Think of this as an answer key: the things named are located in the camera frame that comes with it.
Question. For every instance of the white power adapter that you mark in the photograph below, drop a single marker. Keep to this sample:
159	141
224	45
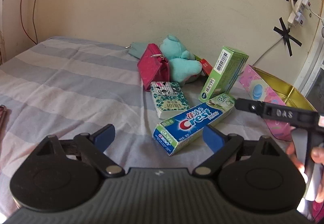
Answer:
298	12

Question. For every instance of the red cigarette box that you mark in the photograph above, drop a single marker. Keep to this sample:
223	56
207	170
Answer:
206	67

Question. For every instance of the pink tin box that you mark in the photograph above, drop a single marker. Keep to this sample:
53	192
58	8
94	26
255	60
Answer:
258	92

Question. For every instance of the blue and green toothpaste box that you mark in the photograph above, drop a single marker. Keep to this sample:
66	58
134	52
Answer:
187	122

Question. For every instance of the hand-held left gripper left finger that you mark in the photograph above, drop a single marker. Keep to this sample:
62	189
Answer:
105	136

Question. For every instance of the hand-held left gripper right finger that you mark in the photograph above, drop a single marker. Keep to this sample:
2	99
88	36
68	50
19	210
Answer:
212	139

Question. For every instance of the teal fabric pouch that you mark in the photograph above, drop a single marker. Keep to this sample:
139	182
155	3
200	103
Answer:
138	50

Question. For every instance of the teal plush toy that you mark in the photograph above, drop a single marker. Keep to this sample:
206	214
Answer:
182	64

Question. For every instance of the floral tissue pack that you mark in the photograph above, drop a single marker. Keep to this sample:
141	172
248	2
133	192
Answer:
168	101

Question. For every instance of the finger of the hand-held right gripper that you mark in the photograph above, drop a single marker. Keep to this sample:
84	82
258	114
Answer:
278	112

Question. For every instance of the magenta coin purse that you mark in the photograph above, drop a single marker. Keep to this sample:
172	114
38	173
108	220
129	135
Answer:
151	69

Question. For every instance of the pink clothing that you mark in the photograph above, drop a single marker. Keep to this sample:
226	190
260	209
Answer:
319	211

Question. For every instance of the white window frame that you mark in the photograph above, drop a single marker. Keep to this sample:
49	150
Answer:
310	61

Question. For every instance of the person's right hand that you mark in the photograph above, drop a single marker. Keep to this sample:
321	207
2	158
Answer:
318	155

